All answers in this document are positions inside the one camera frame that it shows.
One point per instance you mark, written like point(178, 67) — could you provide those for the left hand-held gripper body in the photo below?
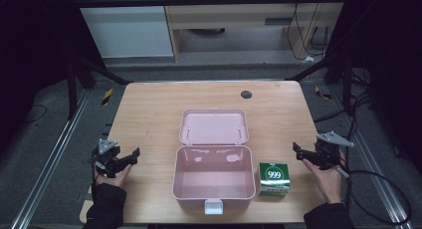
point(106, 158)

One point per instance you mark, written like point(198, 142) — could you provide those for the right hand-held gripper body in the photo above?
point(328, 151)

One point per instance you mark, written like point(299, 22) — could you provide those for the green medicine box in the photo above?
point(274, 179)

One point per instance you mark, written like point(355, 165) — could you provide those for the pink plastic storage box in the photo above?
point(214, 162)

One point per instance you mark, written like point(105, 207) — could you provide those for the person's left hand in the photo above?
point(114, 179)

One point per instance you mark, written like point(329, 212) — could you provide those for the person's right hand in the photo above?
point(326, 182)

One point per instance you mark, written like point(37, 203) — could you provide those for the yellow black striped tape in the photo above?
point(107, 97)
point(322, 93)

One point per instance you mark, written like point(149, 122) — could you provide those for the black metal stand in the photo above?
point(346, 86)
point(72, 89)

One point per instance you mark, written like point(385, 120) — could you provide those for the dark round table grommet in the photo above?
point(246, 94)

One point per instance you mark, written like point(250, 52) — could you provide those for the dark curtain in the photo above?
point(391, 73)
point(33, 56)

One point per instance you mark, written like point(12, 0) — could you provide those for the white cabinet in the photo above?
point(126, 33)

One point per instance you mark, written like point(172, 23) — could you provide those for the wooden desk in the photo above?
point(232, 20)

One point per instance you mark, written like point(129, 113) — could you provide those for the aluminium floor rail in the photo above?
point(49, 159)
point(375, 166)

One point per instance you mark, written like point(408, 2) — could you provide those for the black horizontal frame bar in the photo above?
point(199, 1)

